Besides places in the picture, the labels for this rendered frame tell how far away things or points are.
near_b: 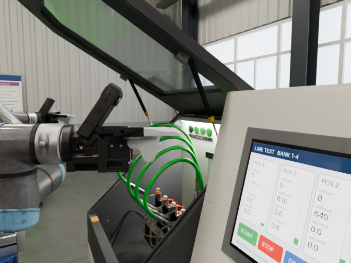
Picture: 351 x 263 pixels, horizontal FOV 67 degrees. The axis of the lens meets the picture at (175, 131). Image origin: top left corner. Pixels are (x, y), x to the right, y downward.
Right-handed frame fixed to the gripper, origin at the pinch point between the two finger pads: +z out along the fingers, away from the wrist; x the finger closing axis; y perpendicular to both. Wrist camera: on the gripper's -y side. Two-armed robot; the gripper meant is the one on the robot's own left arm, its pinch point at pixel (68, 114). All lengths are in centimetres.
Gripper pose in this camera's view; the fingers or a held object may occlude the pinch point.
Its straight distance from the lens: 167.3
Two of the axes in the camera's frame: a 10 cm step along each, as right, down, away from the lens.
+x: 8.3, 1.9, -5.3
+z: 5.5, -0.8, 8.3
